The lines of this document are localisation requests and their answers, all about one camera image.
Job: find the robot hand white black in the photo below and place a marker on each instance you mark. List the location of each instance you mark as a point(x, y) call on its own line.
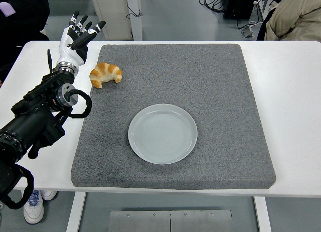
point(68, 52)

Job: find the golden croissant bread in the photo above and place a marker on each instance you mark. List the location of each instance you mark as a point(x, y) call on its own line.
point(105, 71)

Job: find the light grey round plate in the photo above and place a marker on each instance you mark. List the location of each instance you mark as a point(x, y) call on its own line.
point(163, 134)

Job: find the person in dark clothing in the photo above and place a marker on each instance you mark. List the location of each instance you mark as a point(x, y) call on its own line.
point(20, 28)

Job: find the grey foam mat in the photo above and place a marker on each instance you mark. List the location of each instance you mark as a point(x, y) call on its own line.
point(175, 78)

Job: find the white table leg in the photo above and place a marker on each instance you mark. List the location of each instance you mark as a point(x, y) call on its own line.
point(263, 217)
point(75, 212)

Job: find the person's white shoe blue laces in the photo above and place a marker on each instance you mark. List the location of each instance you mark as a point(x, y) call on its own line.
point(33, 212)

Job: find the black equipment box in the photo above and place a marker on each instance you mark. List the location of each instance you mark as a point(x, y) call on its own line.
point(238, 6)

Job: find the grey floor power adapter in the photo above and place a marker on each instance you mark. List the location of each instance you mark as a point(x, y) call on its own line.
point(248, 32)

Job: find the person in beige jacket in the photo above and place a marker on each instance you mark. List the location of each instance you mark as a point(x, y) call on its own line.
point(293, 18)

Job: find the white furniture post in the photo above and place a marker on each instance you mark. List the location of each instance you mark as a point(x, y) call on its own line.
point(118, 13)

